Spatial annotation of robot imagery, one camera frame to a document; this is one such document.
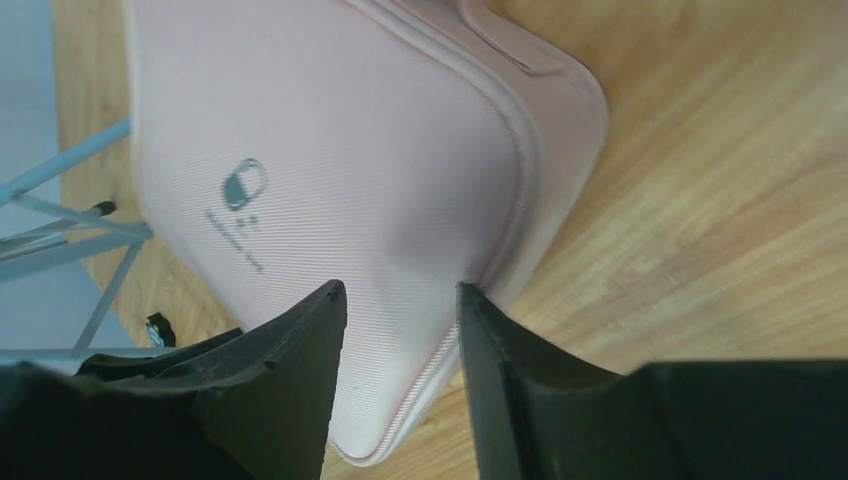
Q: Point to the pink medicine kit case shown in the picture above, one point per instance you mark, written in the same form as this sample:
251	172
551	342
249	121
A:
400	147

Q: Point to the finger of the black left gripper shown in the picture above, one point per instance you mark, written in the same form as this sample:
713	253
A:
113	368

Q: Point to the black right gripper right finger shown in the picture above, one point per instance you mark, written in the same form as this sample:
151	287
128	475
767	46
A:
538	412

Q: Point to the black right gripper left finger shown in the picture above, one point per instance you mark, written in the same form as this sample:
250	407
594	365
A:
257	407

